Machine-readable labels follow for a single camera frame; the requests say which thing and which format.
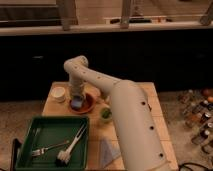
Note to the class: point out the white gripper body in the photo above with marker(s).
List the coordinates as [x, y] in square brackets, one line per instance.
[77, 90]

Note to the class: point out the blue sponge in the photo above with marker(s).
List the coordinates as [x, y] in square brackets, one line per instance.
[77, 102]

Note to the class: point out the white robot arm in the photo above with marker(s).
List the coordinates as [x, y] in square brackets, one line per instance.
[139, 142]

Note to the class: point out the red bowl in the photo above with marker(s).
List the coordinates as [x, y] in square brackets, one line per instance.
[88, 105]

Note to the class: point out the small white cup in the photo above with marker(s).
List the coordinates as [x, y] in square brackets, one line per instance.
[58, 94]

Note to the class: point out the green leafy toy vegetable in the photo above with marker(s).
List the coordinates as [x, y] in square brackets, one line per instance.
[106, 113]

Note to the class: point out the green plastic tray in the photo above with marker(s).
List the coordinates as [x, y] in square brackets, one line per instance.
[46, 131]

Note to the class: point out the white dish brush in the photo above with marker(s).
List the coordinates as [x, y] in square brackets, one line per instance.
[64, 156]

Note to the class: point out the blue grey cloth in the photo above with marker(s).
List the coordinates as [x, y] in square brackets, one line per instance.
[108, 153]

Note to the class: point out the metal fork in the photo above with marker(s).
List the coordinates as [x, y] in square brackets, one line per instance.
[42, 151]

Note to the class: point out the wooden railing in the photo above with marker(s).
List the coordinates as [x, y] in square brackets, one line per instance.
[38, 17]

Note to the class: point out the spice jar rack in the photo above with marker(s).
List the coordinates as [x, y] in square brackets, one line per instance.
[195, 116]

